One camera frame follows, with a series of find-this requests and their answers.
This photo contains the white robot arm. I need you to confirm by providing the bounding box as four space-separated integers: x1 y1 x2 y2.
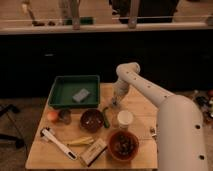
112 62 209 171

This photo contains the orange fruit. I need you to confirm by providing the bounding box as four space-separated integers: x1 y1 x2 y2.
47 111 59 122

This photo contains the orange bowl with contents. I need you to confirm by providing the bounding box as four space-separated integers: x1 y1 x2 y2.
107 130 139 162

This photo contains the metal can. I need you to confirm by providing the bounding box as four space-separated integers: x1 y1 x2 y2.
59 110 71 124

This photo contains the green plastic tray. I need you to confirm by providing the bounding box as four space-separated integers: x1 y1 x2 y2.
48 75 100 109

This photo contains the grey sponge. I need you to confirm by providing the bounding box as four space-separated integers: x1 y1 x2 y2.
72 88 90 103

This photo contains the white handled utensil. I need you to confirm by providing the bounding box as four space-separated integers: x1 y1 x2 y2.
40 128 77 160

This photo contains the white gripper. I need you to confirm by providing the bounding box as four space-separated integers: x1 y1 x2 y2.
110 79 129 107

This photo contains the purple bowl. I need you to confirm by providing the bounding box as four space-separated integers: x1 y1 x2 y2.
80 109 104 133

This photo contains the yellow banana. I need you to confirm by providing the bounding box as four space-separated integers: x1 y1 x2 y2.
67 136 94 146

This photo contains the small cardboard box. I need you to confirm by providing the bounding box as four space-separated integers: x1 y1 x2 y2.
80 138 107 167

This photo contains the white cup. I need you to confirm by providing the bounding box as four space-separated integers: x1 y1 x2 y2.
117 110 134 129

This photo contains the green cucumber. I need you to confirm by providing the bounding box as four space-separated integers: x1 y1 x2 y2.
102 107 110 128

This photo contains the wooden table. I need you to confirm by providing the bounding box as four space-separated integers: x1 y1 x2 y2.
25 87 157 171

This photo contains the silver fork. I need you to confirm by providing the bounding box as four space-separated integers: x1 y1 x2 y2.
150 127 157 140

